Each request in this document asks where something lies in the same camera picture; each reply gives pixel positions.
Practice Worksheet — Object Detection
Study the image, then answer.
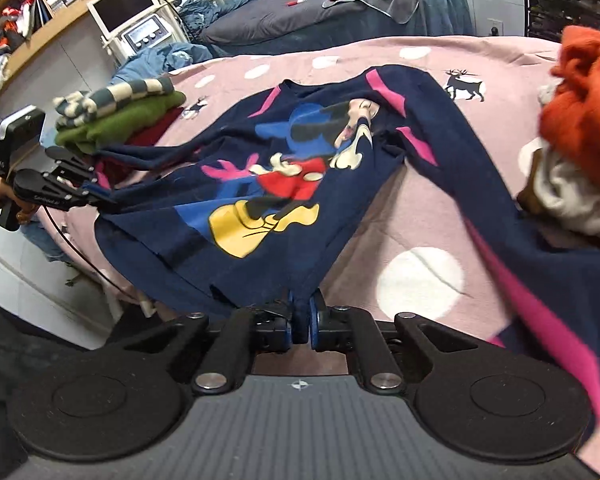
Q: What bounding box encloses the navy cartoon mouse sweater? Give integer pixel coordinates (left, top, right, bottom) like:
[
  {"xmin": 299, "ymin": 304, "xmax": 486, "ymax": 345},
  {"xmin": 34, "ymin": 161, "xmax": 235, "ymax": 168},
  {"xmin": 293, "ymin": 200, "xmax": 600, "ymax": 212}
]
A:
[{"xmin": 95, "ymin": 65, "xmax": 600, "ymax": 417}]

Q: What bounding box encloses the person's left hand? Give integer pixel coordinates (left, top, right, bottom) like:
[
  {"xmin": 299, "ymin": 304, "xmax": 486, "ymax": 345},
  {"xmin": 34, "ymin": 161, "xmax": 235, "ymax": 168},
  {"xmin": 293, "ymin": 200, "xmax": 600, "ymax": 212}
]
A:
[{"xmin": 0, "ymin": 178, "xmax": 38, "ymax": 224}]

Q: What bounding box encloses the dark red folded garment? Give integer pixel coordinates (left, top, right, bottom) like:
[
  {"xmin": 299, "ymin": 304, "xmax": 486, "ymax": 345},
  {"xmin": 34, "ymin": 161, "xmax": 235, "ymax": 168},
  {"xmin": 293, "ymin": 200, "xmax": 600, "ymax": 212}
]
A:
[{"xmin": 95, "ymin": 107, "xmax": 184, "ymax": 188}]

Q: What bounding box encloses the green folded garment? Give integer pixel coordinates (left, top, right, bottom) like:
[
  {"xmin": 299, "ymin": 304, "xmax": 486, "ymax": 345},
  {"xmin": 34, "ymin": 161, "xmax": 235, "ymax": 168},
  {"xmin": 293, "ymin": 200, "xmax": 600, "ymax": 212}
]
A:
[{"xmin": 55, "ymin": 91, "xmax": 186, "ymax": 155}]

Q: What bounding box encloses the striped grey white garment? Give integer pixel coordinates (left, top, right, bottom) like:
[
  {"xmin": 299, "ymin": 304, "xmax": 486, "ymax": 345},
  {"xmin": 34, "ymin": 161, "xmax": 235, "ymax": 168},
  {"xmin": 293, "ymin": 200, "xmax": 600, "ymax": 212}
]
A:
[{"xmin": 53, "ymin": 77, "xmax": 174, "ymax": 129}]

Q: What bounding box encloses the pink polka dot bedspread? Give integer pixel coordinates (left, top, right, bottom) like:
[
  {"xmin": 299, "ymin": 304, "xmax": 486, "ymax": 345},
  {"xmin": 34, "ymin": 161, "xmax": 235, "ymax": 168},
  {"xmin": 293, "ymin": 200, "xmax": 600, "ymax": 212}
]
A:
[{"xmin": 34, "ymin": 34, "xmax": 600, "ymax": 476}]

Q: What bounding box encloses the blue crumpled cloth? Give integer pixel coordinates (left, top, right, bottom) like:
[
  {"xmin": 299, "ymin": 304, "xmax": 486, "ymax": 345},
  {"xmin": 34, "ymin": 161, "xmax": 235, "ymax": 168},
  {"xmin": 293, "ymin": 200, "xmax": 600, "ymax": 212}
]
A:
[{"xmin": 109, "ymin": 42, "xmax": 213, "ymax": 84}]

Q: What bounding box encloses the white monitor machine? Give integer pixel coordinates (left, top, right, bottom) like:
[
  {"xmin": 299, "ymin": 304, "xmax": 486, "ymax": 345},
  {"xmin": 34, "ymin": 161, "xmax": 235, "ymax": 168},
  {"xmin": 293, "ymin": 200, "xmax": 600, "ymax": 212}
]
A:
[{"xmin": 87, "ymin": 0, "xmax": 188, "ymax": 65}]

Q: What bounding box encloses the beige grey garment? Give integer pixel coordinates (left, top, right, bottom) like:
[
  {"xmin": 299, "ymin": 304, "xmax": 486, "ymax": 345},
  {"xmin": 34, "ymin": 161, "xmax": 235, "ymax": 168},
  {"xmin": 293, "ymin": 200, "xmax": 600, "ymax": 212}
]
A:
[{"xmin": 517, "ymin": 81, "xmax": 600, "ymax": 254}]

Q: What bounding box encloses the orange knit garment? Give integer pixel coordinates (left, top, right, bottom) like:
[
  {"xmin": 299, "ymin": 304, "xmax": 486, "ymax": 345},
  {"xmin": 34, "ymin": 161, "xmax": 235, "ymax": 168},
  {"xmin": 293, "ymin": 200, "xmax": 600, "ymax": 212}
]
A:
[{"xmin": 540, "ymin": 25, "xmax": 600, "ymax": 188}]

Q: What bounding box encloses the black cable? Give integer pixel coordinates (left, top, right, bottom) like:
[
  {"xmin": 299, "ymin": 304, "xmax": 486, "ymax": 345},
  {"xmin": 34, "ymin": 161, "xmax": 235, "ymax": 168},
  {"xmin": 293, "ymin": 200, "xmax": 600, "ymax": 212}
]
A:
[{"xmin": 42, "ymin": 204, "xmax": 146, "ymax": 306}]

